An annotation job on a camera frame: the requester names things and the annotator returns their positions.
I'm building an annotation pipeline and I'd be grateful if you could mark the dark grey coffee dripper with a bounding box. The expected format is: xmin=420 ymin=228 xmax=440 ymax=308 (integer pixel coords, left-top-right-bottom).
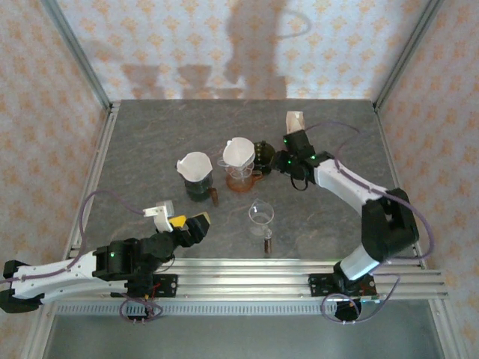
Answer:
xmin=184 ymin=172 xmax=215 ymax=191

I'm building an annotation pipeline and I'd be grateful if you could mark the white slotted cable duct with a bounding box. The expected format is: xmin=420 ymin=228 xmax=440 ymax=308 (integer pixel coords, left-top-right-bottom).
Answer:
xmin=55 ymin=301 xmax=437 ymax=318

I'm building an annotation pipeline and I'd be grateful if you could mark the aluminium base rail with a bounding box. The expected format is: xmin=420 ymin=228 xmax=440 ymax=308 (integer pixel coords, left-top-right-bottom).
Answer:
xmin=39 ymin=257 xmax=449 ymax=301

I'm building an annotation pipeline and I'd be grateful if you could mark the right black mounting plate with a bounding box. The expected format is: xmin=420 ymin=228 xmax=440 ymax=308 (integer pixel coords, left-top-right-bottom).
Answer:
xmin=308 ymin=272 xmax=377 ymax=299

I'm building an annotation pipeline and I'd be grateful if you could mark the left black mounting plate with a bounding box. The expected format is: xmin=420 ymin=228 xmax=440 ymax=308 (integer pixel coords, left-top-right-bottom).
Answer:
xmin=123 ymin=274 xmax=179 ymax=299

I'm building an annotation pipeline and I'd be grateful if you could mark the clear glass cup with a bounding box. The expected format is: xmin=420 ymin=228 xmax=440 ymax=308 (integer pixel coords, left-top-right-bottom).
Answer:
xmin=216 ymin=155 xmax=260 ymax=181

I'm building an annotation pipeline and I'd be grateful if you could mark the white paper coffee filter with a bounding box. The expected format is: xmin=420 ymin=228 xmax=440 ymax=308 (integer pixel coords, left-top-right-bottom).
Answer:
xmin=176 ymin=151 xmax=214 ymax=184
xmin=223 ymin=137 xmax=257 ymax=168

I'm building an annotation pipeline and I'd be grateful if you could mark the clear glass server brown handle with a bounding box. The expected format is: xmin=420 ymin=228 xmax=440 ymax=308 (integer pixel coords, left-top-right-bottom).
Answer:
xmin=248 ymin=199 xmax=277 ymax=256

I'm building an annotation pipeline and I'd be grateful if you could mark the black mounting plate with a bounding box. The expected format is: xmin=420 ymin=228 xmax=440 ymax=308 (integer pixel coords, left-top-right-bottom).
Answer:
xmin=123 ymin=274 xmax=179 ymax=299
xmin=308 ymin=272 xmax=377 ymax=299

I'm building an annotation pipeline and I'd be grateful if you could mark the beige coffee filter pack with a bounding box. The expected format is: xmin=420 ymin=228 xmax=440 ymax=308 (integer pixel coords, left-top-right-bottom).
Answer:
xmin=285 ymin=111 xmax=306 ymax=135

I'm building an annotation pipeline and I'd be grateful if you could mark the aluminium side rail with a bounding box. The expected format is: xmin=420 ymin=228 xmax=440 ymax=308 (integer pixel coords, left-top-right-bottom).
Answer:
xmin=373 ymin=102 xmax=427 ymax=270
xmin=61 ymin=100 xmax=121 ymax=269

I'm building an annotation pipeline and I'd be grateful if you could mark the aluminium frame post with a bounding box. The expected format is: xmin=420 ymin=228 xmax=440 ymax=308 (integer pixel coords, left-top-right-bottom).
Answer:
xmin=373 ymin=0 xmax=446 ymax=111
xmin=40 ymin=0 xmax=113 ymax=111

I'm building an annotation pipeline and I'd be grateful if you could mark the dark green coffee dripper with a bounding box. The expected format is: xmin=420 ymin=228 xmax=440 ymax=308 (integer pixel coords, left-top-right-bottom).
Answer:
xmin=252 ymin=139 xmax=278 ymax=176

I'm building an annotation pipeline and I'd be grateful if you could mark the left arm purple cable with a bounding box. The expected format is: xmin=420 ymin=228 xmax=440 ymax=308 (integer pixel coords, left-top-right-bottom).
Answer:
xmin=0 ymin=190 xmax=168 ymax=325

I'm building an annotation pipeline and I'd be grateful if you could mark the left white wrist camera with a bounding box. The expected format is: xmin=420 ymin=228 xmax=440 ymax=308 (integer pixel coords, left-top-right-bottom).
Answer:
xmin=143 ymin=200 xmax=176 ymax=233

